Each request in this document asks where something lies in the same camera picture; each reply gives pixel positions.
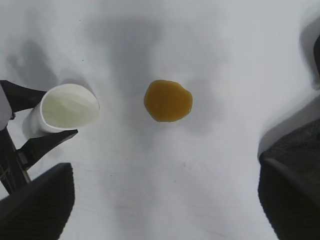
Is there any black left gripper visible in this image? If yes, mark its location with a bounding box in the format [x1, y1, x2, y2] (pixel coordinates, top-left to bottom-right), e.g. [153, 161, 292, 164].
[0, 79, 79, 196]

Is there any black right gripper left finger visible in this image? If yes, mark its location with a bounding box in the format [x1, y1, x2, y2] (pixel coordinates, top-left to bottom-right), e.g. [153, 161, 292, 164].
[0, 162, 76, 240]

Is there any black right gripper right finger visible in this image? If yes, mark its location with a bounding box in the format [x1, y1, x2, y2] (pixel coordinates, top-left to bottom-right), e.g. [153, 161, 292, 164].
[257, 157, 320, 240]

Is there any white paper cup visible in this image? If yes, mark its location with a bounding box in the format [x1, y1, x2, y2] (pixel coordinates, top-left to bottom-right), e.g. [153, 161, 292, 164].
[21, 83, 101, 139]

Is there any brown liquid spill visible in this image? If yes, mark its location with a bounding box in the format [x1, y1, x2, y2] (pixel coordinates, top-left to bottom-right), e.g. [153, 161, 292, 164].
[143, 79, 194, 123]

